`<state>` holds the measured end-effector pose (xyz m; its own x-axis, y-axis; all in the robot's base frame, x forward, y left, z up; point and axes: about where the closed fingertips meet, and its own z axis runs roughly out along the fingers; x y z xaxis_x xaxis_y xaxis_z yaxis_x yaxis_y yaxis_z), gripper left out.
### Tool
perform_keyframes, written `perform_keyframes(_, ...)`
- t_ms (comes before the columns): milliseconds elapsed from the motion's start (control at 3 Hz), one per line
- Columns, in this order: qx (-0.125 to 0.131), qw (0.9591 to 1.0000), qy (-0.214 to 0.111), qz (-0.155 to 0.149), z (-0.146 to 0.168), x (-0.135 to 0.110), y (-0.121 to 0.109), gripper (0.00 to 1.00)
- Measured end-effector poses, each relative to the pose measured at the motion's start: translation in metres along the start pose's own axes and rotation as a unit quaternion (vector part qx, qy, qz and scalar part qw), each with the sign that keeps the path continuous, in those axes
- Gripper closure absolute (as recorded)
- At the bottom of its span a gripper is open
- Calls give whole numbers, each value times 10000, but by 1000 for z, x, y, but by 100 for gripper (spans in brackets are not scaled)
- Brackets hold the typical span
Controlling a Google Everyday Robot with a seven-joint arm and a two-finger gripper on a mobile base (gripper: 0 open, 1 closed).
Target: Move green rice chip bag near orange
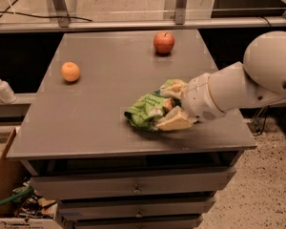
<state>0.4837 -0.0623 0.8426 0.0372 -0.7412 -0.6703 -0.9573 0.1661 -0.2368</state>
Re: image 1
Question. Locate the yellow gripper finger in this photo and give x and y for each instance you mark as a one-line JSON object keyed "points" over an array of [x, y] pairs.
{"points": [[175, 119], [173, 88]]}

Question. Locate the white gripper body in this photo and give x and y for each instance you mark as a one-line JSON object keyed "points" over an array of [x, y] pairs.
{"points": [[198, 99]]}

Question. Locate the green rice chip bag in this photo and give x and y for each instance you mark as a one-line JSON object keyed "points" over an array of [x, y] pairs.
{"points": [[149, 108]]}

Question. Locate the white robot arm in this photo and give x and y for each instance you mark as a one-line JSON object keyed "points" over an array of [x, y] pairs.
{"points": [[259, 80]]}

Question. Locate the red apple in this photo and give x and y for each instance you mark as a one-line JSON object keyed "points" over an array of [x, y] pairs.
{"points": [[163, 42]]}

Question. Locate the grey drawer cabinet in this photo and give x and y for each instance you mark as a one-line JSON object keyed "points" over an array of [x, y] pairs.
{"points": [[82, 152]]}

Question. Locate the orange fruit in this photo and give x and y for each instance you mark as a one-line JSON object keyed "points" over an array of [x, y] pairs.
{"points": [[70, 72]]}

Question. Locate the green stick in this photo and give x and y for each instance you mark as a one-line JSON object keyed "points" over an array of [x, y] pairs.
{"points": [[25, 192]]}

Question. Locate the cardboard box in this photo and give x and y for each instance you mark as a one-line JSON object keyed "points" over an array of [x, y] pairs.
{"points": [[11, 172]]}

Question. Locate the white pump bottle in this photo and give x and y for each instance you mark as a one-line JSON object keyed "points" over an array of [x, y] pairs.
{"points": [[7, 95]]}

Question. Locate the metal rail frame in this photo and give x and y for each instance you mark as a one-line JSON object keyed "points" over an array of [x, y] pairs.
{"points": [[120, 15]]}

